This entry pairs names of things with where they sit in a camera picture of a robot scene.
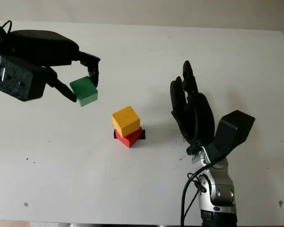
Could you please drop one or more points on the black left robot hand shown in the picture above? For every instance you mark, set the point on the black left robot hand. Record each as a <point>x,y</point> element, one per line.
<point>42,47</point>

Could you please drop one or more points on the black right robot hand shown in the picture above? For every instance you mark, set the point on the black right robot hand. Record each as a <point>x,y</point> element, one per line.
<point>198,120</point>

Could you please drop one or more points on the green wooden block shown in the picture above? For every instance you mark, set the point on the green wooden block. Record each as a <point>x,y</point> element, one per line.
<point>85,92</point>

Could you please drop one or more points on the red wooden block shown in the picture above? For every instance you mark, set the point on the red wooden block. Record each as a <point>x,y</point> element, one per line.
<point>130,140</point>

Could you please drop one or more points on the yellow wooden block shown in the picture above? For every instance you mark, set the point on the yellow wooden block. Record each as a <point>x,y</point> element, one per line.
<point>125,120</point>

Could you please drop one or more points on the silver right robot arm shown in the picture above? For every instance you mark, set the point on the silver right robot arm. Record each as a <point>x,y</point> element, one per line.
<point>220,189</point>

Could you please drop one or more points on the black tape strip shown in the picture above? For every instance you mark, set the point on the black tape strip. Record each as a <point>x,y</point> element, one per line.
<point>143,134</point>

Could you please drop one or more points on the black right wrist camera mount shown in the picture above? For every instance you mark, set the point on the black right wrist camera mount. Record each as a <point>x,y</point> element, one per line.
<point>234,132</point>

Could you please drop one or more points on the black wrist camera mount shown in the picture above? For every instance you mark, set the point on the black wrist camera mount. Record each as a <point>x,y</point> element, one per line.
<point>16,80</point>
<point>234,132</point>

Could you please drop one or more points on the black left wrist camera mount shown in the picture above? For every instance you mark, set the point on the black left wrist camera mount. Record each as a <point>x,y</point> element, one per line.
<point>16,80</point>

